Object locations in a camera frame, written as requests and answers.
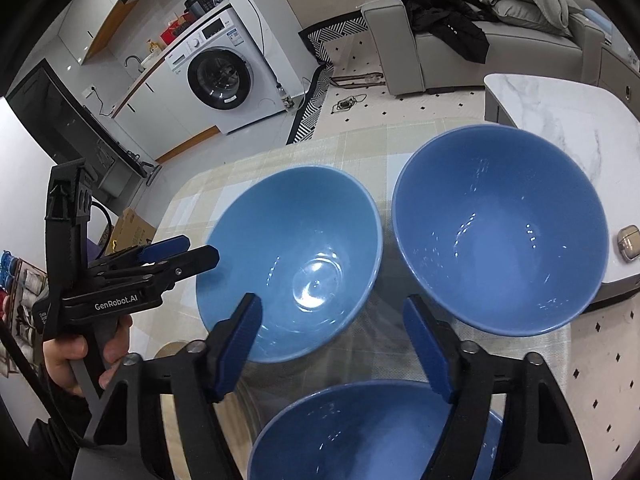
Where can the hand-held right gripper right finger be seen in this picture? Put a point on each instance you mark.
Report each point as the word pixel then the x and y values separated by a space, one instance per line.
pixel 430 350

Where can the shoe rack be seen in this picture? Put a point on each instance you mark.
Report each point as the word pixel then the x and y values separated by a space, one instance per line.
pixel 22 310

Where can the yellow bottle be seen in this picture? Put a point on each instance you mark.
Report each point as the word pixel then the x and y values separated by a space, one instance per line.
pixel 152 46

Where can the large blue ribbed bowl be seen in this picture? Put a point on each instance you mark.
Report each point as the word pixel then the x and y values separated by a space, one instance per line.
pixel 360 435

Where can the grey side cabinet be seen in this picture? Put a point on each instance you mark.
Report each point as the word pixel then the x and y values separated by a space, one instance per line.
pixel 620 75

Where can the white lower cabinets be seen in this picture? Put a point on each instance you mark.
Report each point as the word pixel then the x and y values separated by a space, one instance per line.
pixel 160 110

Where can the light blue pillow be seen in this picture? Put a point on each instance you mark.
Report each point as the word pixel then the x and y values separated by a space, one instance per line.
pixel 597 19

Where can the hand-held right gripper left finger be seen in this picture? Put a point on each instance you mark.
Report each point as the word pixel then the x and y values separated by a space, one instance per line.
pixel 240 345

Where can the white washing machine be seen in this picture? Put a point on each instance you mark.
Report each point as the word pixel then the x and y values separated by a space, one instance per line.
pixel 225 75

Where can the upright vacuum cleaner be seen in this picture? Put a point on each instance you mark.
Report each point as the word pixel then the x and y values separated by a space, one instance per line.
pixel 145 167

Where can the person's left hand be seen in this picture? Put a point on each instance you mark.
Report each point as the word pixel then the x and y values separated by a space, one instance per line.
pixel 60 360

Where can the black jacket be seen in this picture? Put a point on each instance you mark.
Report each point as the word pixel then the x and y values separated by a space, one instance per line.
pixel 440 15

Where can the black rice cooker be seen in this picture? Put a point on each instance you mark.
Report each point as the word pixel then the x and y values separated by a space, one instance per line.
pixel 202 1

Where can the small round beige case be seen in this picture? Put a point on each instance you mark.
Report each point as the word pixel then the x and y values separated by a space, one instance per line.
pixel 627 245

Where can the red box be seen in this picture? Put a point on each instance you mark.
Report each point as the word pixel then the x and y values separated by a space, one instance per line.
pixel 175 32

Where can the cardboard box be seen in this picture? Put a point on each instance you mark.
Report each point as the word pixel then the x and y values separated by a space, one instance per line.
pixel 132 232

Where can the white wall socket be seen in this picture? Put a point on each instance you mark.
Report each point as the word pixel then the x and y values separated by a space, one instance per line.
pixel 90 91

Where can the kitchen faucet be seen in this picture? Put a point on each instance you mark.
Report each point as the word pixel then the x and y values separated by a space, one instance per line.
pixel 134 62

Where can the marble coffee table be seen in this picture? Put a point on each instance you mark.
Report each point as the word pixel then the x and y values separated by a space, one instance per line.
pixel 540 105

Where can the grey sofa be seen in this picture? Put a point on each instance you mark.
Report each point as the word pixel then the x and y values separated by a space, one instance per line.
pixel 525 60

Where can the person's left forearm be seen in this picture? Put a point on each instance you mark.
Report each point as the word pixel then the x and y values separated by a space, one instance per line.
pixel 50 440

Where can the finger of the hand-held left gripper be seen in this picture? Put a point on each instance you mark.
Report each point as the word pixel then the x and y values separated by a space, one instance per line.
pixel 195 260
pixel 165 249

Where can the white upper cabinets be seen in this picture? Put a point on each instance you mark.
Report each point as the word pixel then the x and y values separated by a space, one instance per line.
pixel 100 10

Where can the white cabinets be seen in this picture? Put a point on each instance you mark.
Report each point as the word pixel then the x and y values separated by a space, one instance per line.
pixel 160 110
pixel 100 10

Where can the blue shoes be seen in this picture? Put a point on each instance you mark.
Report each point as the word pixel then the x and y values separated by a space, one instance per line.
pixel 7 266

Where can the black white patterned rug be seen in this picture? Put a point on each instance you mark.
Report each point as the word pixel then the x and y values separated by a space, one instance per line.
pixel 320 85

